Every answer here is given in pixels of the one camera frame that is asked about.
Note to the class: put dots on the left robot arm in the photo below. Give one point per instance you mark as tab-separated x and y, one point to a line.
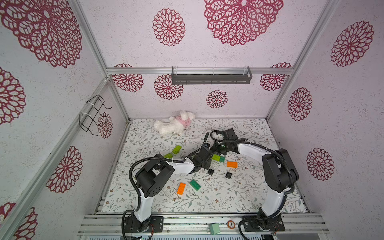
148	176

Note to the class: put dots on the dark green lego brick bottom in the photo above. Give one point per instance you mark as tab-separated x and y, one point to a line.
195	185

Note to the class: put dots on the orange lego brick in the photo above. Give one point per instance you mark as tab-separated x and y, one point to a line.
232	164
181	189

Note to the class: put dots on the black wire wall basket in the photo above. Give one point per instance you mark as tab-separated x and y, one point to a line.
87	119

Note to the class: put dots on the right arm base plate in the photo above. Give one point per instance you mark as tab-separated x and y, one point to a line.
271	225

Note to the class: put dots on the dark wall shelf rack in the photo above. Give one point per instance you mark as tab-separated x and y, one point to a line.
211	79

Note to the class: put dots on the lime lego brick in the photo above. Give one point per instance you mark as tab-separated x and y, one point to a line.
176	149
216	157
169	156

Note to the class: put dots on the orange lego brick bottom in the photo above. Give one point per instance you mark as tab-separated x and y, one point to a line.
181	189

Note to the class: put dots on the black lego block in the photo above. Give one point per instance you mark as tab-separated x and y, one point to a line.
228	175
211	172

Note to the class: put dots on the round orange sticker disc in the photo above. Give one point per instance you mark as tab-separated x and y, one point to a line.
231	225

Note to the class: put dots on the white plush toy pink shirt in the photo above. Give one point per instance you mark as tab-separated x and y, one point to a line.
175	125

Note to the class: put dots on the green box on rail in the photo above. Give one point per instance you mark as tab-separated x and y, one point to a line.
214	228

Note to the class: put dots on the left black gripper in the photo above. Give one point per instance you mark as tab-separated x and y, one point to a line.
207	166

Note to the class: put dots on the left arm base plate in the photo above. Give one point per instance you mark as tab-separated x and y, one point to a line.
152	225

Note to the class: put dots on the orange lego brick right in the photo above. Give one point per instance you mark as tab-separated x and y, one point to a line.
232	164

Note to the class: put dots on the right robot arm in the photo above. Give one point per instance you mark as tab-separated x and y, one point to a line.
280	173

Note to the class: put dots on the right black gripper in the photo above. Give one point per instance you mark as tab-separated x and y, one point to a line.
218	146

